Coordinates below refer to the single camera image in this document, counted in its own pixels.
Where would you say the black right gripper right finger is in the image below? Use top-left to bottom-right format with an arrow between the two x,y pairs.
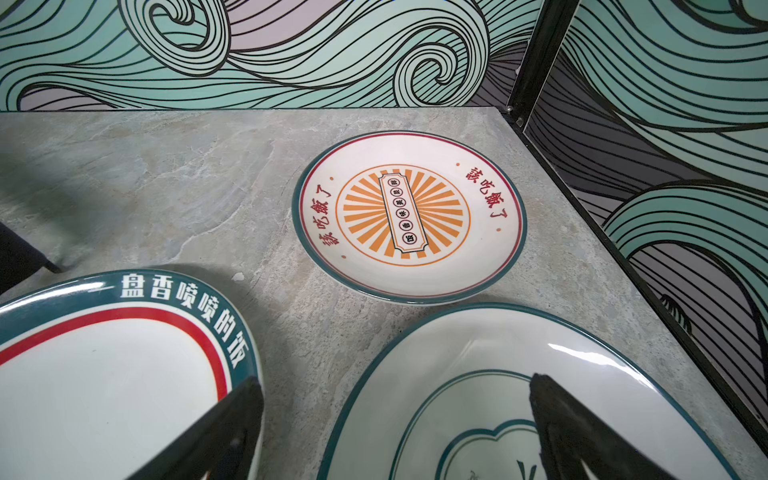
529,374 -> 672,479

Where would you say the black wire dish rack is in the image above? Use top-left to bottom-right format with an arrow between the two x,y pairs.
0,224 -> 62,294

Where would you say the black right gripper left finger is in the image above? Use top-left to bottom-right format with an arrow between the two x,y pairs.
131,376 -> 264,479

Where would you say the green red rimmed white plate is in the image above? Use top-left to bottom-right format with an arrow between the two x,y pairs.
1,269 -> 263,479

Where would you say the orange sunburst plate far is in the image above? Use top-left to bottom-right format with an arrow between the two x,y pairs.
292,131 -> 528,305

